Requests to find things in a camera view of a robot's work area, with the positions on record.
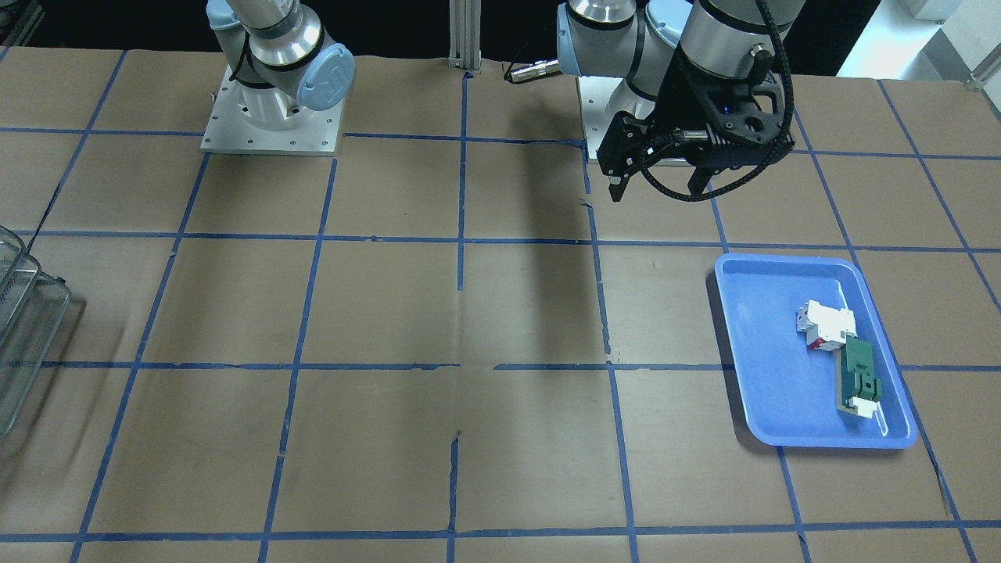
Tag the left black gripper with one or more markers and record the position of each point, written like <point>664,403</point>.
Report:
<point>679,95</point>

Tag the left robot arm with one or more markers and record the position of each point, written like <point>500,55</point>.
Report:
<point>638,42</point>

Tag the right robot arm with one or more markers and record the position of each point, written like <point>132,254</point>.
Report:
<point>281,59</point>

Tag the white circuit breaker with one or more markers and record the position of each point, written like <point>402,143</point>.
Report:
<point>825,328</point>

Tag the blue plastic tray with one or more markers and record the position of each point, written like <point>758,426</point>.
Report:
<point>789,392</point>

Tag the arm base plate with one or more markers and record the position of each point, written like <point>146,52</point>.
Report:
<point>246,121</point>
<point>600,98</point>

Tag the aluminium frame post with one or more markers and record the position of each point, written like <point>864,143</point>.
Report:
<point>465,32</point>

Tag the green switch module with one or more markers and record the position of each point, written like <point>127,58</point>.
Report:
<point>859,390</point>

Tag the wire mesh shelf rack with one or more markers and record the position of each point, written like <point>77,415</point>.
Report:
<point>33,307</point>

